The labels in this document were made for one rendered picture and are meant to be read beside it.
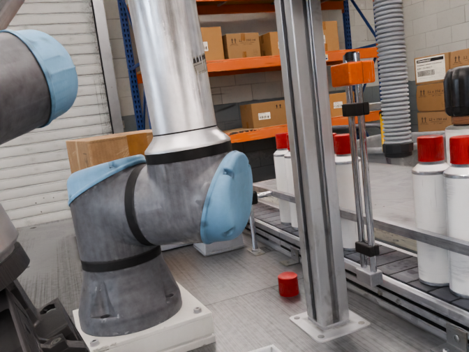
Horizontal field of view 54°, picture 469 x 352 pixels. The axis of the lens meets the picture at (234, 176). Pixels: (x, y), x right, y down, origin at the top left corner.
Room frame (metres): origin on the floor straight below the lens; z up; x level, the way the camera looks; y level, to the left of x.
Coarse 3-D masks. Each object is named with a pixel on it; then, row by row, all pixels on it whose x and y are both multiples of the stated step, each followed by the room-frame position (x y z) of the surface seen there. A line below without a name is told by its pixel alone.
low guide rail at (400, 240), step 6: (258, 192) 1.26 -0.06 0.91; (264, 198) 1.23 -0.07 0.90; (270, 198) 1.19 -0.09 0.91; (276, 198) 1.15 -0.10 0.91; (276, 204) 1.16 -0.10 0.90; (378, 234) 0.78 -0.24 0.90; (384, 234) 0.77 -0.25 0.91; (390, 234) 0.75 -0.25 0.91; (390, 240) 0.75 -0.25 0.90; (396, 240) 0.74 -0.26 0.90; (402, 240) 0.73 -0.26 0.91; (408, 240) 0.71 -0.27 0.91; (414, 240) 0.70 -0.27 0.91; (402, 246) 0.73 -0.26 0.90; (408, 246) 0.71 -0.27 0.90; (414, 246) 0.70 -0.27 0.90
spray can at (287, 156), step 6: (288, 138) 0.96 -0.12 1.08; (288, 144) 0.96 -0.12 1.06; (288, 150) 0.97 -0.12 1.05; (288, 156) 0.95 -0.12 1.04; (288, 162) 0.96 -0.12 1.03; (288, 168) 0.96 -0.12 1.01; (288, 174) 0.96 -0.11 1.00; (288, 180) 0.96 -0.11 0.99; (288, 186) 0.96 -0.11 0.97; (288, 192) 0.97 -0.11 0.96; (294, 192) 0.95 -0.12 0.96; (294, 204) 0.95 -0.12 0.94; (294, 210) 0.96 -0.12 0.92; (294, 216) 0.96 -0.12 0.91; (294, 222) 0.96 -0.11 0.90; (294, 228) 0.96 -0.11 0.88
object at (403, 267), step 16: (256, 208) 1.21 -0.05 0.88; (272, 208) 1.19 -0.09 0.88; (272, 224) 1.03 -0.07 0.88; (352, 256) 0.75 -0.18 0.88; (384, 256) 0.73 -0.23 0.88; (400, 256) 0.72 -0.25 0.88; (384, 272) 0.67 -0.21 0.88; (400, 272) 0.66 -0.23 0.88; (416, 272) 0.65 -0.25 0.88; (416, 288) 0.60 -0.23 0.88; (432, 288) 0.59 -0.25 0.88; (448, 288) 0.58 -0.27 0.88; (464, 304) 0.54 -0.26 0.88
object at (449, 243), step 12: (276, 192) 0.99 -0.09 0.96; (348, 216) 0.74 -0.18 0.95; (384, 228) 0.66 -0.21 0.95; (396, 228) 0.63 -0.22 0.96; (408, 228) 0.61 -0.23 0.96; (420, 228) 0.60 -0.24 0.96; (420, 240) 0.59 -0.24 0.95; (432, 240) 0.57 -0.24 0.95; (444, 240) 0.55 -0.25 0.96; (456, 240) 0.54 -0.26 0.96; (456, 252) 0.53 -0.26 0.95; (468, 252) 0.52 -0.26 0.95
